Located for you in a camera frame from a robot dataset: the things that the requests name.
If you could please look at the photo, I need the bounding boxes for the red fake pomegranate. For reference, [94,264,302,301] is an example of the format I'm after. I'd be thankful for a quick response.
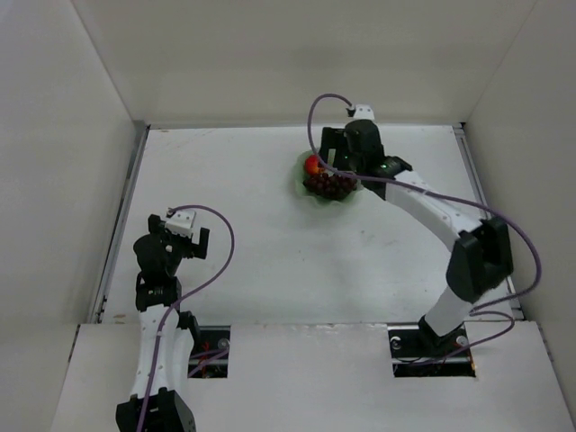
[303,154,325,176]

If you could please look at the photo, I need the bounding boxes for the dark red fake grapes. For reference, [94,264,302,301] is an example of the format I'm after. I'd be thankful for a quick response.
[302,174,357,201]

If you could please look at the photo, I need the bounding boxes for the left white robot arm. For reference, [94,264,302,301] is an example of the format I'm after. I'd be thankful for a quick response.
[115,211,210,431]

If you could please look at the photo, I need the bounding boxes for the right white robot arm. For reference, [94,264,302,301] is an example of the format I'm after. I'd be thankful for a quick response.
[319,120,513,351]

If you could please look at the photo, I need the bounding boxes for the green scalloped fruit bowl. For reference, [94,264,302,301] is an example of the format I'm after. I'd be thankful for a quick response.
[289,151,363,206]

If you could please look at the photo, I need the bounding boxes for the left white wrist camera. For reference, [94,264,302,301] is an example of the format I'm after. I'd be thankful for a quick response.
[165,209,196,239]

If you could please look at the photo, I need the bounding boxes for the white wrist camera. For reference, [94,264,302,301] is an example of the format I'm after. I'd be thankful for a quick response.
[165,209,196,239]
[346,104,375,122]

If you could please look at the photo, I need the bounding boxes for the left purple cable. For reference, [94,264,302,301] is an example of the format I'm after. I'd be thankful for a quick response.
[135,204,237,432]

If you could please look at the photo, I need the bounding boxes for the purple cable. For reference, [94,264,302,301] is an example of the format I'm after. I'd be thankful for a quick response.
[135,204,237,432]
[307,94,543,368]

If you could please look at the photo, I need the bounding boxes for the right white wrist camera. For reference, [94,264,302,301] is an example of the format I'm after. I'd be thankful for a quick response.
[346,104,375,122]

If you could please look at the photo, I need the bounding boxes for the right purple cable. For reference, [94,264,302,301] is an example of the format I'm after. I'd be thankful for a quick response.
[307,94,543,368]

